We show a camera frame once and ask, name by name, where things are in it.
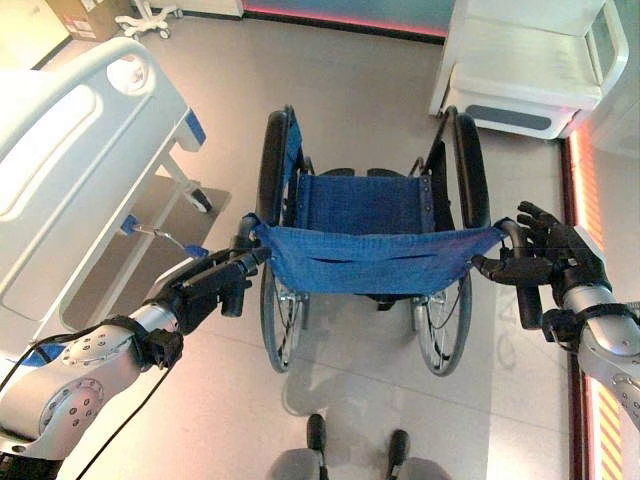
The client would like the cardboard box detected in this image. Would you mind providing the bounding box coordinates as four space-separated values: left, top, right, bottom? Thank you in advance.
55 0 135 42

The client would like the white wheeled stand base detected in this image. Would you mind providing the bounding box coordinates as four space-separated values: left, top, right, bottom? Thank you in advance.
114 0 184 41

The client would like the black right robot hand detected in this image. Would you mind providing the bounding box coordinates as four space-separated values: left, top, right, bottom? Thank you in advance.
471 200 614 330

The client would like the blue fabric wheelchair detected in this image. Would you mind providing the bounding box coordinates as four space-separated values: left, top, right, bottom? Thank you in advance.
234 103 526 377

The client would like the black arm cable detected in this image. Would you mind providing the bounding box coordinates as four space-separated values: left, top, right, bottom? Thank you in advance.
0 335 168 480

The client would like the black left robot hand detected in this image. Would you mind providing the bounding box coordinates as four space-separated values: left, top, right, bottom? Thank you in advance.
153 247 271 335

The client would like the white bedside cabinet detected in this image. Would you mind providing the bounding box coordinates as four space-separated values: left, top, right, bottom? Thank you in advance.
428 0 630 142

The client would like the white hospital bed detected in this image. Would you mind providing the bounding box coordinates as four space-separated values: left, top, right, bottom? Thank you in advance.
0 36 214 366

